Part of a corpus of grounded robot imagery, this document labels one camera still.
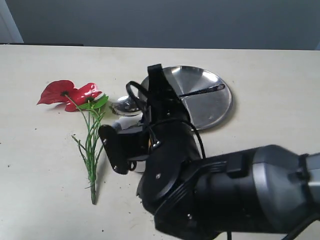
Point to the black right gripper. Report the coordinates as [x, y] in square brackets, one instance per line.
[164, 112]

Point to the silver metal spork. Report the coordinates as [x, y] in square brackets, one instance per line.
[126, 107]

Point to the red artificial flower stem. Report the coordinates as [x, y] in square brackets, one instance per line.
[90, 102]

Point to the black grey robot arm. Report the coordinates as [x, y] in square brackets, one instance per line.
[267, 189]

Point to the white scalloped flower pot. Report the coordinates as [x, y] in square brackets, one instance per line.
[125, 122]

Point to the round stainless steel plate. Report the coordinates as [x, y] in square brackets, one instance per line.
[205, 110]

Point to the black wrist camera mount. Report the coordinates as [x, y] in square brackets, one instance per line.
[124, 148]

